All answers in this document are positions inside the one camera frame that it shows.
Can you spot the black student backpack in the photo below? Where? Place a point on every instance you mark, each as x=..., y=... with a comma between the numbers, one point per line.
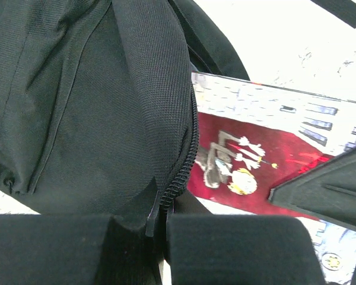
x=97, y=100

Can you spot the thin booklet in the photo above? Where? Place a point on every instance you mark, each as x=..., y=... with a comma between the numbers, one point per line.
x=255, y=137

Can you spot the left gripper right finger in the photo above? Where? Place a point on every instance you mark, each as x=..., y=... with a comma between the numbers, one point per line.
x=206, y=248

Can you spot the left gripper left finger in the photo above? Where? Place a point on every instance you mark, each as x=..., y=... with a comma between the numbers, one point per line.
x=82, y=248

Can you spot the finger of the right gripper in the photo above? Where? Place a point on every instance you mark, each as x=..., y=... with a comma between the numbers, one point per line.
x=327, y=192

